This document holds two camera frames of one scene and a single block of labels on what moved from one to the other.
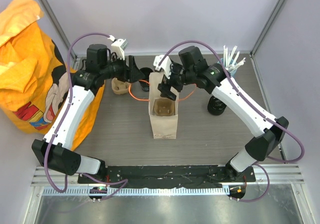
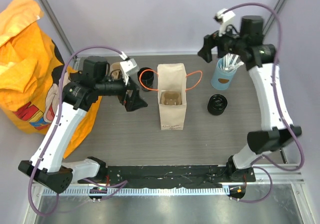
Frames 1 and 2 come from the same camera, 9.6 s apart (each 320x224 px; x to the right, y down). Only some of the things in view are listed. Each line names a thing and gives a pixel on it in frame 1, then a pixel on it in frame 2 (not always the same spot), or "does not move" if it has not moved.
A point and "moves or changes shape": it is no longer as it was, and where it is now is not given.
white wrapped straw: [225, 56] does not move
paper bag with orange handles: [163, 127] -> [172, 91]
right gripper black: [165, 89] -> [213, 40]
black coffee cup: [146, 71] does not move
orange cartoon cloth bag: [35, 72] does not move
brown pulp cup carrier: [163, 106] moves or changes shape
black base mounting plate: [166, 175] does not move
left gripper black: [130, 73] -> [134, 101]
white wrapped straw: [235, 58] does not move
